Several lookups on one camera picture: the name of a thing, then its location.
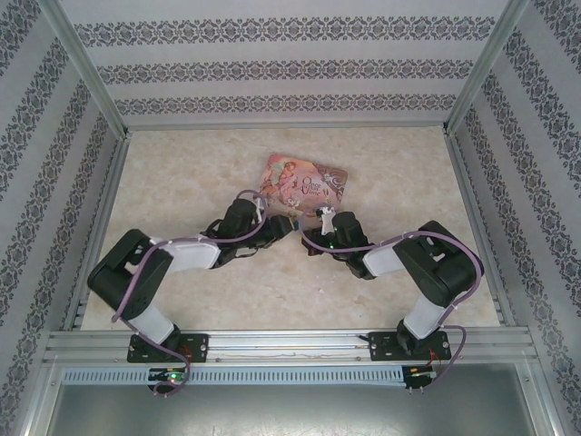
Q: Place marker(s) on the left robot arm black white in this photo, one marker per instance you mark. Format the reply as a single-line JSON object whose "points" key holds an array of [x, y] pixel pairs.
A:
{"points": [[127, 272]]}

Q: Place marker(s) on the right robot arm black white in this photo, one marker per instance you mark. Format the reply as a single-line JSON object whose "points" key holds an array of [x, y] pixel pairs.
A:
{"points": [[436, 272]]}

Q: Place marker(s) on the small circuit board green light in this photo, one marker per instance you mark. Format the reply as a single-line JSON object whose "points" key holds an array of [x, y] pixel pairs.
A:
{"points": [[169, 375]]}

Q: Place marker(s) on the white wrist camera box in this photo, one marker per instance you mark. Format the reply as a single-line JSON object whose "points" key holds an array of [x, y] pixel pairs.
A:
{"points": [[327, 220], [259, 210]]}

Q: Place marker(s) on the aluminium frame post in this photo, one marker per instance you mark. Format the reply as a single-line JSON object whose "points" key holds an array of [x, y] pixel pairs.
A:
{"points": [[86, 68], [485, 68]]}

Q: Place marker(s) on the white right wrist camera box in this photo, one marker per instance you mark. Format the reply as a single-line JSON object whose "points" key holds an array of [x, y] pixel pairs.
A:
{"points": [[327, 220]]}

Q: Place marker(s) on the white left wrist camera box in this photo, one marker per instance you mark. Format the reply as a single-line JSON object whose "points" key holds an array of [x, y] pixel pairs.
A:
{"points": [[259, 210]]}

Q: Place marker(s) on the aluminium side rail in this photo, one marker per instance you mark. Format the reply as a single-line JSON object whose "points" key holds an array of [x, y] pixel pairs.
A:
{"points": [[476, 204], [102, 204]]}

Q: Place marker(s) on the pink illustrated tin box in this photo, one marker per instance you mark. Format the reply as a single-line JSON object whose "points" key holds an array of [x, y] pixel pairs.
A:
{"points": [[290, 177]]}

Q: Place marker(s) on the aluminium mounting rail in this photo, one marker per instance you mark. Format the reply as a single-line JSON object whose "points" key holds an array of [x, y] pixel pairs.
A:
{"points": [[290, 345]]}

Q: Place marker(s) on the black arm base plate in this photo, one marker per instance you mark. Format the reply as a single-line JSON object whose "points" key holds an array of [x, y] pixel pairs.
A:
{"points": [[199, 347], [381, 345]]}

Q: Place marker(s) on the grey metal sheet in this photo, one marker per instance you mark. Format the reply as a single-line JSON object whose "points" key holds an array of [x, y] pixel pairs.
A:
{"points": [[290, 411]]}

